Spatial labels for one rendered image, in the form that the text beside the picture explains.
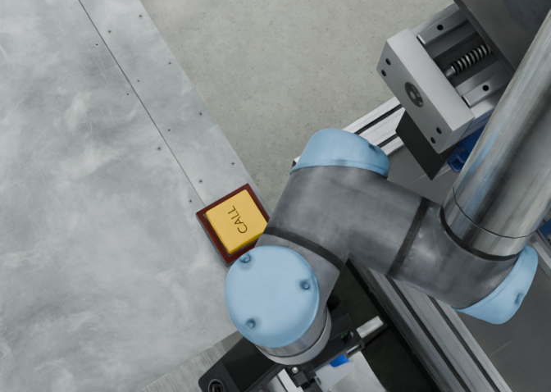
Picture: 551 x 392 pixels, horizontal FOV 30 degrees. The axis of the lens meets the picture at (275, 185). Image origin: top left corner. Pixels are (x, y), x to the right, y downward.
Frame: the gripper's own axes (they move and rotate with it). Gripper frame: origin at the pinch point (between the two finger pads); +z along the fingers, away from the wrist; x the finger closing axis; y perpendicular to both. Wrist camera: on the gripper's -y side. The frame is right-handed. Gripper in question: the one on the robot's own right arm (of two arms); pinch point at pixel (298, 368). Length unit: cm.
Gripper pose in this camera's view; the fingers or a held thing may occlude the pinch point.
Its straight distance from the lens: 116.3
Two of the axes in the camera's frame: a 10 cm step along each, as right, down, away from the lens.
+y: 8.4, -5.3, 0.5
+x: -5.2, -7.9, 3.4
